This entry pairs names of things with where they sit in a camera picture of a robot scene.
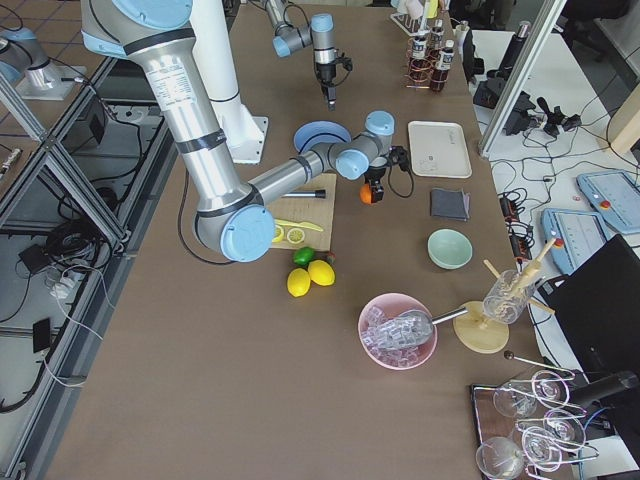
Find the wooden cutting board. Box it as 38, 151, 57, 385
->
268, 173, 337, 251

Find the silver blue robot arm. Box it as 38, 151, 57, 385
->
81, 1, 395, 262
260, 1, 343, 111

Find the beige rabbit tray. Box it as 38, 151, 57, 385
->
408, 120, 472, 179

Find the wire wine glass rack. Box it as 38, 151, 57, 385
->
470, 366, 599, 479

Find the steel muddler black tip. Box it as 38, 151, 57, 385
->
283, 189, 327, 199

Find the metal ice scoop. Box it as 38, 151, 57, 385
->
384, 307, 468, 349

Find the pink bowl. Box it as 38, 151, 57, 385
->
358, 293, 438, 370

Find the yellow plastic knife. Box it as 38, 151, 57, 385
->
275, 219, 324, 232

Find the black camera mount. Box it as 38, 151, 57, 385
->
388, 146, 411, 172
335, 52, 353, 74

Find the clear wine glass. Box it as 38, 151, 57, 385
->
475, 437, 525, 479

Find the blue teach pendant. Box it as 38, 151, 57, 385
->
576, 170, 639, 234
541, 208, 613, 274

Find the blue plate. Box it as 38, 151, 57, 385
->
293, 120, 352, 153

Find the orange tangerine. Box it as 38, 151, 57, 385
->
359, 184, 373, 205

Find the aluminium frame post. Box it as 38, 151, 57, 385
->
478, 0, 566, 159

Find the green bowl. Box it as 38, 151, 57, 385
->
427, 229, 473, 270

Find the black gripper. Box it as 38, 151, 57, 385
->
314, 62, 337, 111
364, 158, 388, 204

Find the wooden cup tree stand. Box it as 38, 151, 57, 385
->
453, 238, 557, 354

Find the yellow lemon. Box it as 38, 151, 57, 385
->
307, 260, 336, 286
286, 268, 311, 298

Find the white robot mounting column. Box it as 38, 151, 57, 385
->
190, 0, 269, 165

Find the dark tea bottle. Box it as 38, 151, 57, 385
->
430, 40, 455, 92
430, 19, 444, 57
408, 30, 428, 85

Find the clear glass mug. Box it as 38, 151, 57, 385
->
483, 270, 535, 324

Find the copper wire bottle rack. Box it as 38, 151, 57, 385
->
406, 47, 454, 92

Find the grey folded cloth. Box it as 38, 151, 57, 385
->
430, 188, 470, 221

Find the green lime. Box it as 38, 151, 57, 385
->
293, 246, 315, 267

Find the lemon slice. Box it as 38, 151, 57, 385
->
272, 224, 285, 243
286, 227, 306, 245

